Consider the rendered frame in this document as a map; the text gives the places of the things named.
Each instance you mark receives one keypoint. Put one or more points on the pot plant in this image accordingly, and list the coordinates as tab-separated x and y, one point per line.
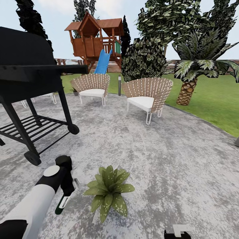
108	189
75	91

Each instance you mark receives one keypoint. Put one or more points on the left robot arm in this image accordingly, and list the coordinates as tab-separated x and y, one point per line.
26	219

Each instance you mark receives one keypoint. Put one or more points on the insectifuge atomizer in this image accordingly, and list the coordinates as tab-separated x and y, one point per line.
61	204

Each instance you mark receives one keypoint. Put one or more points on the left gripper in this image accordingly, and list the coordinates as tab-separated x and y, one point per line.
67	186

